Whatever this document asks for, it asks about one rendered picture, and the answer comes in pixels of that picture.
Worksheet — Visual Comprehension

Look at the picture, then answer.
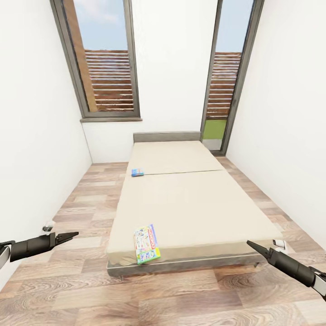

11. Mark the board game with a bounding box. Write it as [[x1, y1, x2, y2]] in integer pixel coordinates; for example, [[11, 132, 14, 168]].
[[132, 168, 144, 176], [134, 225, 161, 265]]

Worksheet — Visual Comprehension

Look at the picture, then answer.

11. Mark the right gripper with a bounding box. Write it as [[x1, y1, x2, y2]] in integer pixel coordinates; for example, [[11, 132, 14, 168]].
[[246, 241, 299, 278]]

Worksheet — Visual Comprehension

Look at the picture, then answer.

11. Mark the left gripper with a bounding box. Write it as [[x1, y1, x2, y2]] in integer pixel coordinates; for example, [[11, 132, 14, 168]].
[[26, 232, 79, 257]]

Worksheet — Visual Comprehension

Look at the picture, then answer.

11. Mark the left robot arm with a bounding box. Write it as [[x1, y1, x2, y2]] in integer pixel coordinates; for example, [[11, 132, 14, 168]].
[[0, 220, 79, 269]]

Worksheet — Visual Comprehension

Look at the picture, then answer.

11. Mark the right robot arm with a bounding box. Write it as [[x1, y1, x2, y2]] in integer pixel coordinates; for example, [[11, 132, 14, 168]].
[[246, 239, 326, 302]]

